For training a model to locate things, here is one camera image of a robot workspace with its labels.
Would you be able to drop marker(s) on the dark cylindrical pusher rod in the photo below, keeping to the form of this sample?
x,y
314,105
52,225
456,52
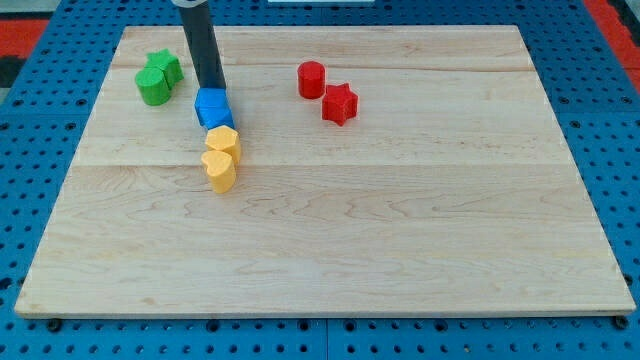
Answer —
x,y
203,47

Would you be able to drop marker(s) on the yellow heart block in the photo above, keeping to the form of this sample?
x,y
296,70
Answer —
x,y
220,170

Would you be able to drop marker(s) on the green cylinder block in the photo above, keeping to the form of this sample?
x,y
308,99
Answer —
x,y
153,86

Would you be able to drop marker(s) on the green star block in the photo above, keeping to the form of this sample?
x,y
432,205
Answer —
x,y
169,64

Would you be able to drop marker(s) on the red cylinder block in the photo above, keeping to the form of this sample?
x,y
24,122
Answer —
x,y
311,79

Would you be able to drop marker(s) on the yellow hexagon block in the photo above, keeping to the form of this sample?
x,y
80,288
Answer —
x,y
226,139

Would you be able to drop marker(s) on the wooden board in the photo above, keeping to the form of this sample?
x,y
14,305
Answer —
x,y
451,193

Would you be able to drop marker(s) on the red star block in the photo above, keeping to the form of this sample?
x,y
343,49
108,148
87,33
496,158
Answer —
x,y
339,104

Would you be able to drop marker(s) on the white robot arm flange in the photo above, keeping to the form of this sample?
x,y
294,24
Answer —
x,y
188,3

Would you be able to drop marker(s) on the blue cube block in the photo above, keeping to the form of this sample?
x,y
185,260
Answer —
x,y
212,108

